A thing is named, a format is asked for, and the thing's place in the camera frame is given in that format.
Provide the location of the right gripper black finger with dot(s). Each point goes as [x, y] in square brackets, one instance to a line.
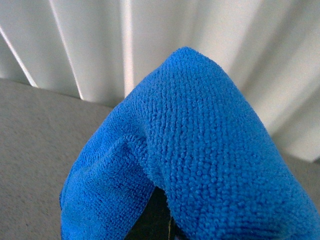
[155, 221]

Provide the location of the blue microfiber cloth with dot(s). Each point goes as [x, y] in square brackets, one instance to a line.
[188, 130]

